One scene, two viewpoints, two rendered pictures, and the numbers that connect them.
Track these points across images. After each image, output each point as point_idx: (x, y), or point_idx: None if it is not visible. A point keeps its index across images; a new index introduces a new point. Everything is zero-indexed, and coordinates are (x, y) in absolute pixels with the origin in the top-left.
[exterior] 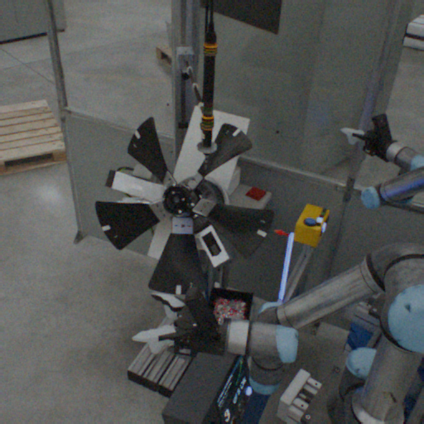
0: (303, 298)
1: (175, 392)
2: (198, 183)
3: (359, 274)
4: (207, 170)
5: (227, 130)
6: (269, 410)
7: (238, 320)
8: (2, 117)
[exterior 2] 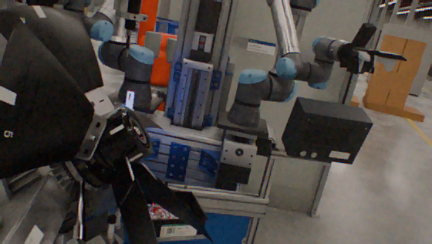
0: (293, 33)
1: (356, 119)
2: (108, 98)
3: (288, 1)
4: (92, 75)
5: (18, 18)
6: None
7: (340, 41)
8: None
